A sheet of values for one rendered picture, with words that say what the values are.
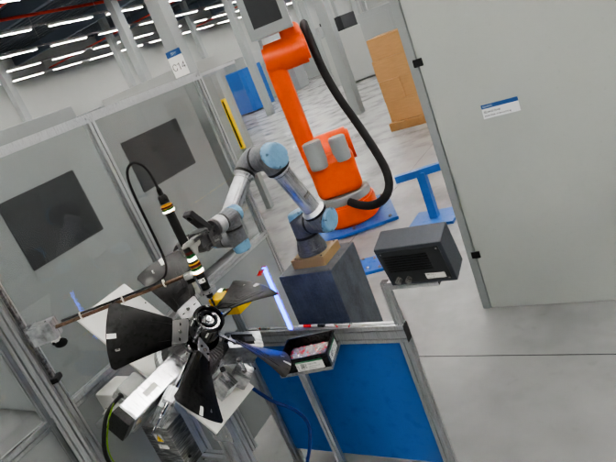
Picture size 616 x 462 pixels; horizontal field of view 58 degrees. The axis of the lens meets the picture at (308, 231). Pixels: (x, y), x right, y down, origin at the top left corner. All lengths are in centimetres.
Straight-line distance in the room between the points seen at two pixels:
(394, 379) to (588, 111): 172
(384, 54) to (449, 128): 661
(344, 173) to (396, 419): 366
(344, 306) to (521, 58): 159
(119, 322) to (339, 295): 109
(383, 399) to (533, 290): 152
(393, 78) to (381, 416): 785
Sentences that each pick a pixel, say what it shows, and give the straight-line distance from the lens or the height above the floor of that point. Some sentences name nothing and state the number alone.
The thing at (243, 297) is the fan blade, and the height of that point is 118.
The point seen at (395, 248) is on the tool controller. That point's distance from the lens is 201.
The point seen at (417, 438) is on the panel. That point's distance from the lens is 269.
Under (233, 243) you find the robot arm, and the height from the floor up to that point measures 137.
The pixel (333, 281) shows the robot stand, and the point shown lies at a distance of 264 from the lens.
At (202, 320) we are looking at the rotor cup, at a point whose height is 123.
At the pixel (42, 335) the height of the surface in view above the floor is 137.
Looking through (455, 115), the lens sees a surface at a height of 130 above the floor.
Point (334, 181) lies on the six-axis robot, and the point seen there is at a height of 55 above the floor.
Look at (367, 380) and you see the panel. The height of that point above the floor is 57.
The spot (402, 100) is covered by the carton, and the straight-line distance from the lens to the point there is 997.
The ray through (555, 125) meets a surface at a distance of 331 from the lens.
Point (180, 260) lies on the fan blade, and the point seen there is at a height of 140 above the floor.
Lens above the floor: 200
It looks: 18 degrees down
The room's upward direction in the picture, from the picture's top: 22 degrees counter-clockwise
